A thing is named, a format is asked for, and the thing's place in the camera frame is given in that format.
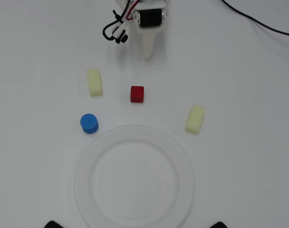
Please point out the white round plate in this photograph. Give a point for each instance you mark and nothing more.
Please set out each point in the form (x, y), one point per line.
(134, 180)

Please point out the blue cylinder block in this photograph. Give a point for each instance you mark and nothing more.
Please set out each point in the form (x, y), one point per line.
(89, 123)

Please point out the small white wrist camera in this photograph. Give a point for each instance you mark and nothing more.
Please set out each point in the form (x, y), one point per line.
(118, 29)

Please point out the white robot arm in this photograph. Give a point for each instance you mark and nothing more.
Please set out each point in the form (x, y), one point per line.
(144, 2)

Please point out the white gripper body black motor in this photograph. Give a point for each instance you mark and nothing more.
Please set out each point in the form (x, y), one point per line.
(151, 17)

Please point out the red cube block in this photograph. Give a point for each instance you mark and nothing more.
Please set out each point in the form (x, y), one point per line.
(137, 94)

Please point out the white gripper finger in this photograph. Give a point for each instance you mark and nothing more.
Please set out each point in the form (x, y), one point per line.
(151, 42)
(140, 38)

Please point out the black rounded object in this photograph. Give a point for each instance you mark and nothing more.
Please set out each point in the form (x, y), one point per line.
(219, 225)
(53, 225)

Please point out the pale yellow sponge block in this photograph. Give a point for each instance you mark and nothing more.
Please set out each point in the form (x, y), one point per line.
(95, 83)
(194, 119)

